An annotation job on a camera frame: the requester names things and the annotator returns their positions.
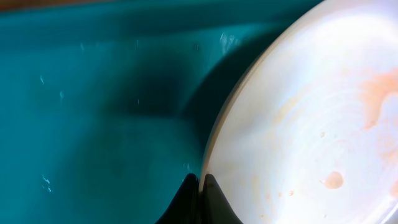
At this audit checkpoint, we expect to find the pink plate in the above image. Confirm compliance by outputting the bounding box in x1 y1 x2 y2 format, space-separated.
202 0 397 224

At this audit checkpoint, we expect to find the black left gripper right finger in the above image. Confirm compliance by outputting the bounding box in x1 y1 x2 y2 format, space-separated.
201 174 243 224

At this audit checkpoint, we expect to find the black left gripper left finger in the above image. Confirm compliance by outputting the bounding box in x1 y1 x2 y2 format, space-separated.
155 173 199 224

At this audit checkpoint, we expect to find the teal plastic tray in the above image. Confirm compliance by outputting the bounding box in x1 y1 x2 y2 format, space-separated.
1 1 316 223

